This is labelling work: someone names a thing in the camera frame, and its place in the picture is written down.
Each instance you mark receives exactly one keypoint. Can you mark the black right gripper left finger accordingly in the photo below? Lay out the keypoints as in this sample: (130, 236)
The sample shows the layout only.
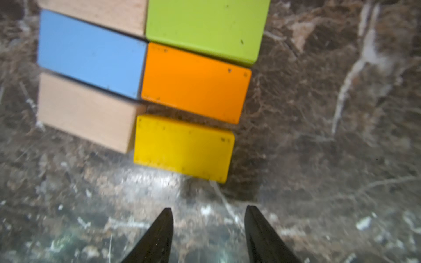
(155, 245)

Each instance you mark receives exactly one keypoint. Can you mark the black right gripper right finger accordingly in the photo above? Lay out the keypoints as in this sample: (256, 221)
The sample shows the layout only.
(263, 243)

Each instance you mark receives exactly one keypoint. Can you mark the yellow rectangular block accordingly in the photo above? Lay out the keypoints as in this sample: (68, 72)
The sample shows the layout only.
(186, 148)

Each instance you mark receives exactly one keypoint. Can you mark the orange rectangular block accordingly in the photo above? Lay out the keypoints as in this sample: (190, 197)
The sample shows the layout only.
(195, 84)

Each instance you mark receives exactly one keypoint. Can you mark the light blue rectangular block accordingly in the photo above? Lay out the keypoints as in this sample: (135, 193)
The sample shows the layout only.
(91, 54)

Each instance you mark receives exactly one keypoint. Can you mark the green rectangular block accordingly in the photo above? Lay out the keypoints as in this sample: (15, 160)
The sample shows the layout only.
(227, 29)

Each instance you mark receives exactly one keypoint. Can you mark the natural wood rectangular block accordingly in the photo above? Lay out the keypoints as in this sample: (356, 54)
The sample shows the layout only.
(127, 16)

